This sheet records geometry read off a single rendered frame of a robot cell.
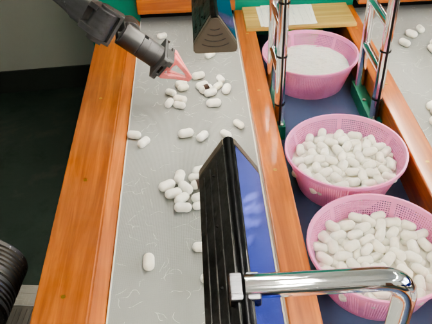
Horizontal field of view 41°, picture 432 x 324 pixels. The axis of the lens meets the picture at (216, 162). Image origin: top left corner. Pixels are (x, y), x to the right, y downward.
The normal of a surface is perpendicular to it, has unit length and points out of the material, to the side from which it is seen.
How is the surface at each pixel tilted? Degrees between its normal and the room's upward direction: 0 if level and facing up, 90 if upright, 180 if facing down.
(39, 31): 90
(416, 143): 0
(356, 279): 39
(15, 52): 90
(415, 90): 0
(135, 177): 0
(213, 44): 90
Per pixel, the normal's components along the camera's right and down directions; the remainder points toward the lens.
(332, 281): 0.01, -0.21
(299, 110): -0.03, -0.77
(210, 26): 0.05, 0.63
